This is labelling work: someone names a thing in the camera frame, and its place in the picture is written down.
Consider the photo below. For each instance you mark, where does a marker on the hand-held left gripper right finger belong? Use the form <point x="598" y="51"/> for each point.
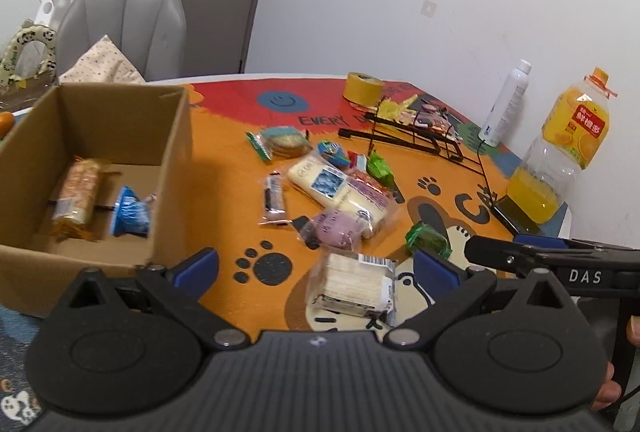
<point x="434" y="269"/>

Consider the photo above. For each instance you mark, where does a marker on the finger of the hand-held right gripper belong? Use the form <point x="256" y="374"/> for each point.
<point x="495" y="253"/>
<point x="540" y="240"/>

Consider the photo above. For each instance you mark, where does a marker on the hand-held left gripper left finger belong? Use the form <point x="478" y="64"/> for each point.
<point x="200" y="266"/>

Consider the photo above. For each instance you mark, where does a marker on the brown cardboard box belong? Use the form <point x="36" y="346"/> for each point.
<point x="172" y="192"/>

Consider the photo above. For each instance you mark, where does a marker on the green candy packet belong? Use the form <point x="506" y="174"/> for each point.
<point x="378" y="167"/>
<point x="425" y="239"/>

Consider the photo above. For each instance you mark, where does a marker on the person's right hand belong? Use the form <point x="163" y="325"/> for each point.
<point x="610" y="384"/>

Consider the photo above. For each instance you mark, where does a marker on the black flat device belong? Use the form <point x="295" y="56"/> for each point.
<point x="515" y="214"/>

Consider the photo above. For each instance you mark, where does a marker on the clear wafer cracker packet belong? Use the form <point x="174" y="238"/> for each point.
<point x="350" y="282"/>

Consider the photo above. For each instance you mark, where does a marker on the blue crinkled snack packet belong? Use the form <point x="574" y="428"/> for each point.
<point x="130" y="212"/>

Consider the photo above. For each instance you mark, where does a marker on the dark small bar packet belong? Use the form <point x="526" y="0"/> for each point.
<point x="274" y="197"/>

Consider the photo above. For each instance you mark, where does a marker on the purple round snack packet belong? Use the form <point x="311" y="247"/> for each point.
<point x="332" y="228"/>

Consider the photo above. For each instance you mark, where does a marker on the orange juice bottle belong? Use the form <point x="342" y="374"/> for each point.
<point x="575" y="127"/>

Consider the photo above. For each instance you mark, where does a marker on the white spray bottle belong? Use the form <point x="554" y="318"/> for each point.
<point x="505" y="107"/>

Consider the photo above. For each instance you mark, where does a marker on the white packet with blue label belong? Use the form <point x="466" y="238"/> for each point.
<point x="325" y="182"/>

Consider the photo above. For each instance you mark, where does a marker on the rice cracker packet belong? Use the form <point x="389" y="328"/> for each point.
<point x="77" y="192"/>

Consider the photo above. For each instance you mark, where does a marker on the round cookie packet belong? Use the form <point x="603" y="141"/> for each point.
<point x="285" y="142"/>

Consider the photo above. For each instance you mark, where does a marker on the blue and red snack packet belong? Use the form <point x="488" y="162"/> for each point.
<point x="334" y="153"/>

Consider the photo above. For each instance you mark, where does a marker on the yellow plastic bag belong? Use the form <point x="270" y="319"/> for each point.
<point x="395" y="111"/>

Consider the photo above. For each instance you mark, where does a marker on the yellow tape roll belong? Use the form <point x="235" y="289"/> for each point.
<point x="362" y="89"/>

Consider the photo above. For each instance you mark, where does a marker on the beige patterned cushion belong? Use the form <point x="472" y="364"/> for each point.
<point x="100" y="62"/>

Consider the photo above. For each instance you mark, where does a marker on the orange fruit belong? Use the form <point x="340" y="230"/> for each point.
<point x="5" y="124"/>

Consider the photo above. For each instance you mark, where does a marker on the grey upholstered chair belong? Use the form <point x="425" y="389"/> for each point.
<point x="130" y="24"/>

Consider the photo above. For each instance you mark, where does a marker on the square wall sticker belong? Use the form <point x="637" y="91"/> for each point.
<point x="429" y="8"/>

